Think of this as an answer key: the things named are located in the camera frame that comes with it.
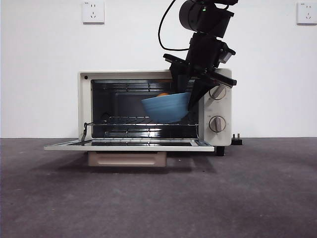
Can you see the beige oven knob slanted pointer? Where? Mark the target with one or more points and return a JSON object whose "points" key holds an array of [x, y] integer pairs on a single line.
{"points": [[219, 94]]}

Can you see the brown potato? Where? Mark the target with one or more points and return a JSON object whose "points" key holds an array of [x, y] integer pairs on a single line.
{"points": [[163, 94]]}

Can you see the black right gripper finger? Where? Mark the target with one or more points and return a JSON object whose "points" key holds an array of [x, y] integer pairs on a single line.
{"points": [[198, 91], [182, 81]]}

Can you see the blue ribbed bowl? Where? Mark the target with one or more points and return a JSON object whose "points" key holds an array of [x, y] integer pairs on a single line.
{"points": [[166, 109]]}

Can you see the white wall socket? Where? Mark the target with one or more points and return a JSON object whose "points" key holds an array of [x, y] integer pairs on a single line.
{"points": [[93, 12], [307, 13]]}

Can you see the black power plug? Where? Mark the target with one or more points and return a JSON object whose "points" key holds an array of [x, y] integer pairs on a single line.
{"points": [[237, 141]]}

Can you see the cream white Toshiba toaster oven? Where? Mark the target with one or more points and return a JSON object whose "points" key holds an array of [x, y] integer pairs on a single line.
{"points": [[223, 138]]}

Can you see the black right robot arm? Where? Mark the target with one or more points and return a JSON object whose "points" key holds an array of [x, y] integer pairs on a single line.
{"points": [[198, 17]]}

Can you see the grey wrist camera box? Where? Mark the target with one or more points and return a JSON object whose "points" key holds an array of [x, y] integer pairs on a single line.
{"points": [[226, 55]]}

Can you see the beige oven knob upright pointer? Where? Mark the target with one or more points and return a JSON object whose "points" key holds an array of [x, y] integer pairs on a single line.
{"points": [[217, 124]]}

